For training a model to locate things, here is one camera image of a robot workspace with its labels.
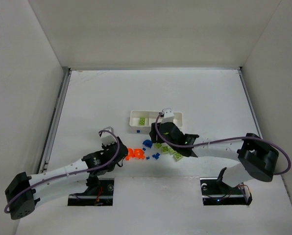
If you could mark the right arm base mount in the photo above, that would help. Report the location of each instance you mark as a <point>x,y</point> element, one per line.
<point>215,193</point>

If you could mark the light green lego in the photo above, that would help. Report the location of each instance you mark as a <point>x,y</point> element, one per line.
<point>142,121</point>

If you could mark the white sorting tray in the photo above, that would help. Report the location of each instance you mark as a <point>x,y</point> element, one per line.
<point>150,118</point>

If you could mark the orange dish lego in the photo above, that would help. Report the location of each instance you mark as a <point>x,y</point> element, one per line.
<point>139,154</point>
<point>130,154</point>

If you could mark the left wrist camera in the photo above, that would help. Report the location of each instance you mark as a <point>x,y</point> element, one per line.
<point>107,136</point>

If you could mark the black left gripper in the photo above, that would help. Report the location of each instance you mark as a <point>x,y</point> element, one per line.
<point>120,150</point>

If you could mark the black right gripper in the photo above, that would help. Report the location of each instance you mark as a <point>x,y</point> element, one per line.
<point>156,132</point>

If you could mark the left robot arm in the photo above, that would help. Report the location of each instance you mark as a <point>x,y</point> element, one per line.
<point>27,192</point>

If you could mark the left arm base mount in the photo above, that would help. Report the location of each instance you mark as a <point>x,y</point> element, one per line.
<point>99,195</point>

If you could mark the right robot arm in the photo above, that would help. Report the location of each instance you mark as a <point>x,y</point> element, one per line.
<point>256,159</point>

